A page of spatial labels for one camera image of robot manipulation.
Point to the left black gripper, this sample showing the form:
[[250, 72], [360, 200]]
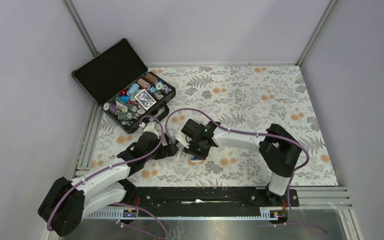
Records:
[[167, 150]]

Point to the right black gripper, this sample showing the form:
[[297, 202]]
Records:
[[191, 152]]

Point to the white remote control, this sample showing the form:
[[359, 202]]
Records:
[[194, 160]]

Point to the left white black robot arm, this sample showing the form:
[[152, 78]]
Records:
[[68, 202]]

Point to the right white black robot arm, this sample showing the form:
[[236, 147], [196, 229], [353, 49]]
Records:
[[278, 148]]

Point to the playing card deck box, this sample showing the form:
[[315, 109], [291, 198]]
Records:
[[145, 99]]

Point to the floral table mat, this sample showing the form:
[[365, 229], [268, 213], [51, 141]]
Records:
[[245, 97]]

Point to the black poker chip case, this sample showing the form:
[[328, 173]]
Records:
[[114, 77]]

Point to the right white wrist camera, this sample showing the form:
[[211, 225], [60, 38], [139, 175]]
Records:
[[182, 139]]

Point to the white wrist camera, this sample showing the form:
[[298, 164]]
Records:
[[182, 139], [149, 127]]

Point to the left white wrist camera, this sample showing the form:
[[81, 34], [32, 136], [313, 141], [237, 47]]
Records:
[[149, 127]]

